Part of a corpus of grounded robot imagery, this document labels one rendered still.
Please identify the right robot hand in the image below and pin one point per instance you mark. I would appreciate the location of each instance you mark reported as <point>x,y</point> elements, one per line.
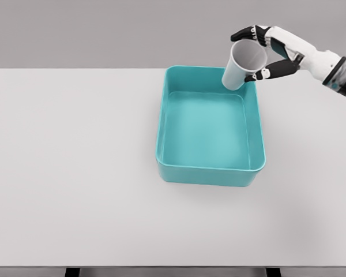
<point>288,43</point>

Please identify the white paper cup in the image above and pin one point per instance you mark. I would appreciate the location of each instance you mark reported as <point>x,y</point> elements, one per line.
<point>240,65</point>

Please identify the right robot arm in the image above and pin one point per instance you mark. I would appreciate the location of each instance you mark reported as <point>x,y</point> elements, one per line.
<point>338,72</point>

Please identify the teal plastic basket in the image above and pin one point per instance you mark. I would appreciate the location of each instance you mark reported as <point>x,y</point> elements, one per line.
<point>210,127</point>

